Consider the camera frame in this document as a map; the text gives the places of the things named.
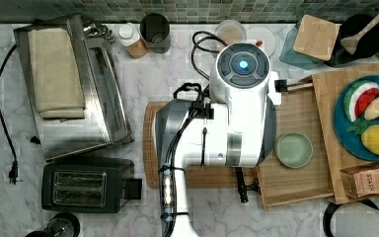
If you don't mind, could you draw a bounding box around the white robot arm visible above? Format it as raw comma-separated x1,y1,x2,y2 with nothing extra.
152,42,281,237

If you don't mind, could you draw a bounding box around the wooden drawer box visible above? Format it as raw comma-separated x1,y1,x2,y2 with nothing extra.
303,63,379,204

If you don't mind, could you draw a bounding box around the bamboo cutting board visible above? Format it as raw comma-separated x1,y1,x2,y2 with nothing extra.
142,101,260,190

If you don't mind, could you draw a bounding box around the stainless steel toaster oven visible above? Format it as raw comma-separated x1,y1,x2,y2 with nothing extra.
14,14,132,161

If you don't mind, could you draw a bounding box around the clear jar with cereal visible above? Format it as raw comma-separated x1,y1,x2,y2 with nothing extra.
214,20,246,44

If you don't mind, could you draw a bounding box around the grey metal cup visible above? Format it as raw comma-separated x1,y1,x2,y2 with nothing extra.
140,13,171,53

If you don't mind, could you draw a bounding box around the white capped spice bottle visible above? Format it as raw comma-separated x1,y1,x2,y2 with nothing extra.
117,23,148,59

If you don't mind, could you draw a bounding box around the small green bowl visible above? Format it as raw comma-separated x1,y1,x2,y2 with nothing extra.
274,132,314,169

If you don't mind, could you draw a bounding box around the small white bowl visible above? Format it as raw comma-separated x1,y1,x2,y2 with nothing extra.
247,27,275,56

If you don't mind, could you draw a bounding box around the folded beige towel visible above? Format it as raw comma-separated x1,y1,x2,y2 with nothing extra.
28,28,85,119

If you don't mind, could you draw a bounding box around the black two-slot toaster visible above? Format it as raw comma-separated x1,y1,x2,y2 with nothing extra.
41,156,142,213

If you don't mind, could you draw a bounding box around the teal canister with wooden lid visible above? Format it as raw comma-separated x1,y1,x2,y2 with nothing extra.
279,15,340,70

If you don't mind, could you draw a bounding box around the black round object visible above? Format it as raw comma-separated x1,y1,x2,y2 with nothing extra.
26,212,80,237

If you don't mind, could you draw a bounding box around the blue plate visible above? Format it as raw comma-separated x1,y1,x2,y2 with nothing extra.
333,75,379,161

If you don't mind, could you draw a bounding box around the black paper towel base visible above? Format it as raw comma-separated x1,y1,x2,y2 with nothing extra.
323,199,379,237

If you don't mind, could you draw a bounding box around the plush watermelon slice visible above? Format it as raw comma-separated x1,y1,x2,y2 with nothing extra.
343,80,379,122

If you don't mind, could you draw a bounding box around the wooden spoon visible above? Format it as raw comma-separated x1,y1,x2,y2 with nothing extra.
341,14,379,54

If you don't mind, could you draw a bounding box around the tea bag box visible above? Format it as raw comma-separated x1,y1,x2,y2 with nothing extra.
341,165,379,198

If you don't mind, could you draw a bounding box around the black utensil holder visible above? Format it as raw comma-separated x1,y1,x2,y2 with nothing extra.
325,14,379,68

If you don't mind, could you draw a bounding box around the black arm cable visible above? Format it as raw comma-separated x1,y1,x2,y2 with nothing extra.
190,30,229,82

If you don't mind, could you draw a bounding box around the black power cord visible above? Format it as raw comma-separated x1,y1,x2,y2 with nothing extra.
0,43,24,186

